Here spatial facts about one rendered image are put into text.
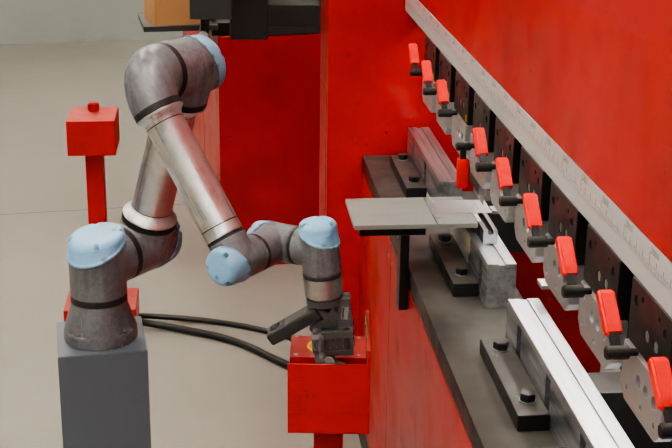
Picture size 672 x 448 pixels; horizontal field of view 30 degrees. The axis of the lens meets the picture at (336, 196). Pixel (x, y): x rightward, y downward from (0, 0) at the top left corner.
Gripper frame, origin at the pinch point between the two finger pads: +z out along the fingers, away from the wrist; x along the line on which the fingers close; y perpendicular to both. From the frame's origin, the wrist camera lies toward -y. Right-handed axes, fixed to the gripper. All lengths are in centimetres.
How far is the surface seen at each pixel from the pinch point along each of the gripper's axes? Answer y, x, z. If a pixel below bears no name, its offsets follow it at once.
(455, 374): 25.4, -21.6, -12.1
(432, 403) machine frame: 21.8, -3.3, 2.9
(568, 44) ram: 43, -40, -74
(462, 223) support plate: 31.2, 24.2, -24.3
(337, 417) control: 3.0, -4.9, 3.9
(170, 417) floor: -54, 123, 69
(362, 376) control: 8.5, -4.9, -4.6
